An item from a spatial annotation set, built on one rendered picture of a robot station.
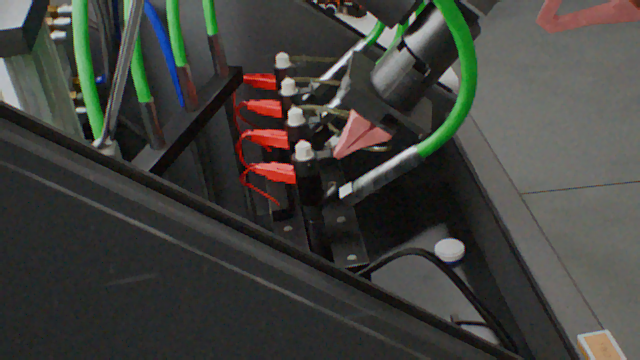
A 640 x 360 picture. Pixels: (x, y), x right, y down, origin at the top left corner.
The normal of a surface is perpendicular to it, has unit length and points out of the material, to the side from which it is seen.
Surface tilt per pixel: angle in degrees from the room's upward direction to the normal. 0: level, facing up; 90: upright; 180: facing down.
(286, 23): 90
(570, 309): 0
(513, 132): 0
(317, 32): 90
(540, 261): 0
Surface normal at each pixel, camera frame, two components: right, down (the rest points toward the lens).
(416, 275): -0.13, -0.84
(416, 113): 0.56, -0.65
